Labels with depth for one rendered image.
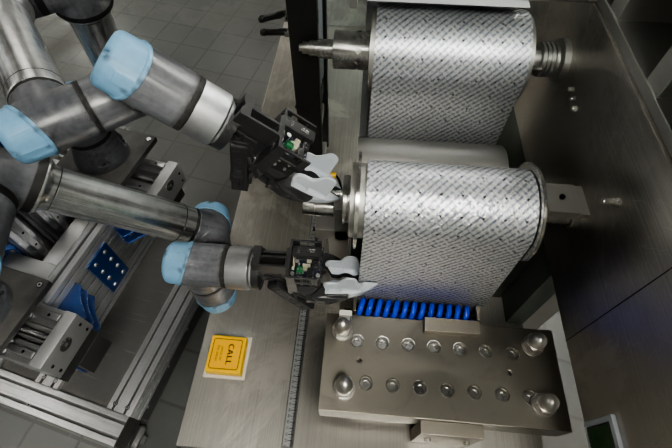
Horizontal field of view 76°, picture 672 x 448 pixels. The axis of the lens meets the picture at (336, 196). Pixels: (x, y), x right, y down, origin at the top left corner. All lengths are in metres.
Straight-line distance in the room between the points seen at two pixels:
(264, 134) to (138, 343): 1.33
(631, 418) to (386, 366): 0.35
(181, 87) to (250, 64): 2.43
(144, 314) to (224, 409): 0.96
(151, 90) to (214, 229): 0.42
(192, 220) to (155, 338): 0.93
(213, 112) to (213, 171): 1.83
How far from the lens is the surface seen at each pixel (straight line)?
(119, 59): 0.55
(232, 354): 0.92
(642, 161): 0.61
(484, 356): 0.83
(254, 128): 0.56
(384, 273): 0.73
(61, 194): 0.82
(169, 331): 1.75
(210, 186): 2.32
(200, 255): 0.76
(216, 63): 3.03
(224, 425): 0.92
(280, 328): 0.95
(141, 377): 1.73
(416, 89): 0.73
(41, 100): 0.66
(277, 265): 0.71
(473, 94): 0.75
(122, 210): 0.84
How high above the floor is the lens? 1.79
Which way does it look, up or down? 55 degrees down
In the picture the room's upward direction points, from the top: straight up
